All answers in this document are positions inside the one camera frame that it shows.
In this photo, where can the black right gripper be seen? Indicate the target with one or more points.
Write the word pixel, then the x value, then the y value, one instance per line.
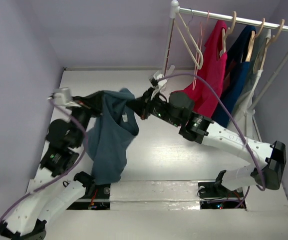
pixel 145 100

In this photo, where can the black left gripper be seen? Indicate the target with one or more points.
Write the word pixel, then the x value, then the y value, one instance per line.
pixel 93 103

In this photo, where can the teal blue t-shirt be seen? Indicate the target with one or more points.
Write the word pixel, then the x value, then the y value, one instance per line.
pixel 111 135

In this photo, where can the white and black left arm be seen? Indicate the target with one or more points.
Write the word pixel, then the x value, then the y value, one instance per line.
pixel 29 217

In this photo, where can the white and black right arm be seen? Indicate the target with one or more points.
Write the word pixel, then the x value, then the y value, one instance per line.
pixel 266 161

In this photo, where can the cream plastic hanger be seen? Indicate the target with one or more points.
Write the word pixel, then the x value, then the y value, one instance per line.
pixel 197 58

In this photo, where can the magenta red t-shirt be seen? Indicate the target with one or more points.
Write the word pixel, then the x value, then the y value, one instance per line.
pixel 212 71

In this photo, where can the wooden hanger with red shirt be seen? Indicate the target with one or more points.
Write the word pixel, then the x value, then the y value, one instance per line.
pixel 226 33

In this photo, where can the navy blue t-shirt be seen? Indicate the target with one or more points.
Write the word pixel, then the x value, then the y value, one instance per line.
pixel 236 69

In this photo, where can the wooden hanger with navy shirt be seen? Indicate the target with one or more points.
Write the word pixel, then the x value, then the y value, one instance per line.
pixel 252 40

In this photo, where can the pale grey-green t-shirt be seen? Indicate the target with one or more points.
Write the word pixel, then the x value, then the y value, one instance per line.
pixel 245 98

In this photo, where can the wooden hanger with grey shirt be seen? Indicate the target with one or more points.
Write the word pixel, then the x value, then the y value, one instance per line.
pixel 267 39

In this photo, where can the white clothes rack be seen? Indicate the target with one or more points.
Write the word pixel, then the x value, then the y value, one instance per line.
pixel 248 119

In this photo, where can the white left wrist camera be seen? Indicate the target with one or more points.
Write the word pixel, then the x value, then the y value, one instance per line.
pixel 62 96

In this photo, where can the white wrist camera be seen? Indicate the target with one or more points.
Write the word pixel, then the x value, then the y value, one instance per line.
pixel 157 82
pixel 62 96

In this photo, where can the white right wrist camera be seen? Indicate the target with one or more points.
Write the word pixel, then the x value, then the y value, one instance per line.
pixel 157 82

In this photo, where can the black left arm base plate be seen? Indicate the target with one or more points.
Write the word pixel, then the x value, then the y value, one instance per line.
pixel 97 200

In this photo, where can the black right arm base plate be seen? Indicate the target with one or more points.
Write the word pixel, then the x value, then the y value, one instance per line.
pixel 218 198

